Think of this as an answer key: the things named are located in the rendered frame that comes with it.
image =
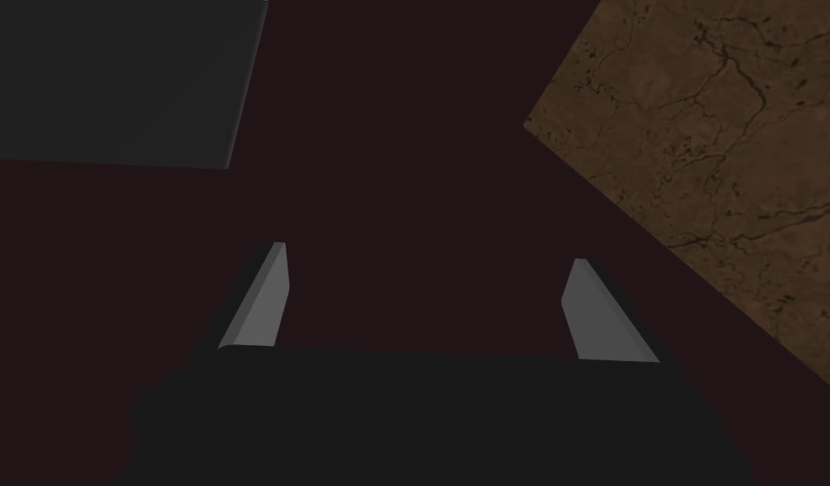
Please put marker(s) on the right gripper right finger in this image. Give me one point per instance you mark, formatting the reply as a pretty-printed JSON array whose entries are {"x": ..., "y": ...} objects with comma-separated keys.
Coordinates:
[{"x": 607, "y": 324}]

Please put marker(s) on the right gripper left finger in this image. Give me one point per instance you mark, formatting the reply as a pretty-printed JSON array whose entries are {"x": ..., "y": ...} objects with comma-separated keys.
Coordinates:
[{"x": 260, "y": 310}]

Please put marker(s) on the dark grey cabinet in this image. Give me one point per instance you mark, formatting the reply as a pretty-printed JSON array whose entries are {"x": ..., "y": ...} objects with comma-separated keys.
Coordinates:
[{"x": 111, "y": 81}]

